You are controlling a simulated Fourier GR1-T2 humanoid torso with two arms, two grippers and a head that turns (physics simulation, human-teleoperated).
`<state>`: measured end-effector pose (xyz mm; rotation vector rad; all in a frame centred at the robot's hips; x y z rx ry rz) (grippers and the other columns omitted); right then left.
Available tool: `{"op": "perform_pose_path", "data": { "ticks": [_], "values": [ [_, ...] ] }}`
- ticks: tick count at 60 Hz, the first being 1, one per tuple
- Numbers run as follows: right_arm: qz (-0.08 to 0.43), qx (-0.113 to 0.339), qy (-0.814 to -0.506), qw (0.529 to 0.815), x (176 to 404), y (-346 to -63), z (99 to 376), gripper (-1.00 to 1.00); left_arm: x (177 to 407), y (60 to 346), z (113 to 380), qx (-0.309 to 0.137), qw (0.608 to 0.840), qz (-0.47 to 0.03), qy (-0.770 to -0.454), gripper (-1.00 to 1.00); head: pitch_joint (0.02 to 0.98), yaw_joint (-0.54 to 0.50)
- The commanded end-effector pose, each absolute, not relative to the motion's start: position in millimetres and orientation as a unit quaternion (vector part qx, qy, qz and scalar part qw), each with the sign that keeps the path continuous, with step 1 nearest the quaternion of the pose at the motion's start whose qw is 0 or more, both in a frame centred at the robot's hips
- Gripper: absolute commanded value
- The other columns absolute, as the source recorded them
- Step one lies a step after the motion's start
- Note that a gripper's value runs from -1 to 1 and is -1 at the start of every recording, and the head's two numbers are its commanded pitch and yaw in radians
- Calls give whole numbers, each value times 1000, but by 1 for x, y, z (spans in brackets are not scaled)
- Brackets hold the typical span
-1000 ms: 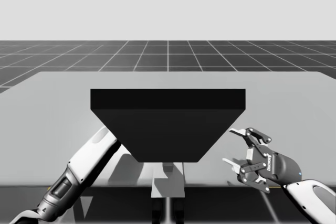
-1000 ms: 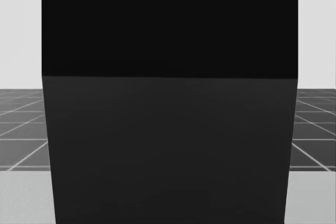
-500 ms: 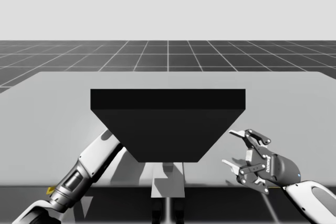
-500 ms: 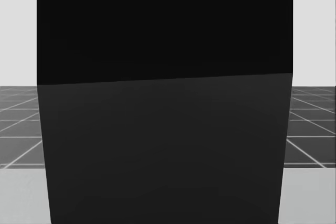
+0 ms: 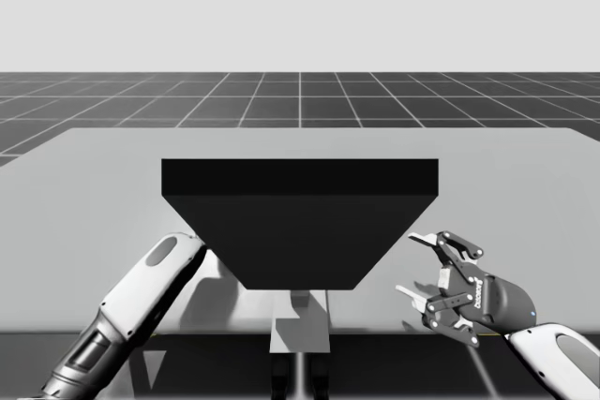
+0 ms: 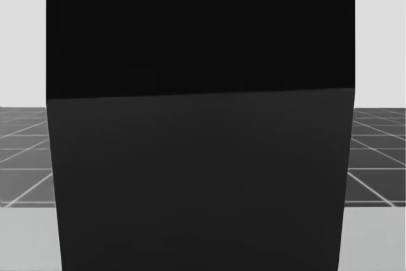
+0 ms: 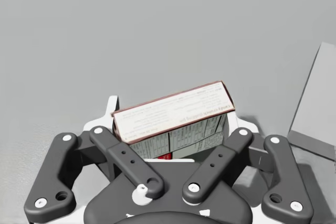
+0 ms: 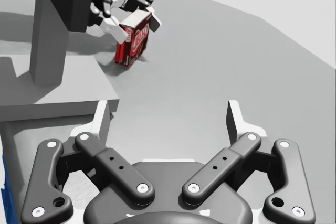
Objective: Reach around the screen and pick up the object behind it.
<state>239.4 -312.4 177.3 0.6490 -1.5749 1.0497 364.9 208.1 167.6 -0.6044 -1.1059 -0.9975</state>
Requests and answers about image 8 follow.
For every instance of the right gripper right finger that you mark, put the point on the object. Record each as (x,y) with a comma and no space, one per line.
(288,171)

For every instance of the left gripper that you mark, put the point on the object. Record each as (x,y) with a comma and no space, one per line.
(95,3)

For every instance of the grey stand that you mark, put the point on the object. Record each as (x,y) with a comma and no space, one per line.
(48,37)

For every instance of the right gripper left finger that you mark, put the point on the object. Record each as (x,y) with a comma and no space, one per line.
(50,171)

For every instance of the red carton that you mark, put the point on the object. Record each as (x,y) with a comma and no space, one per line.
(136,40)

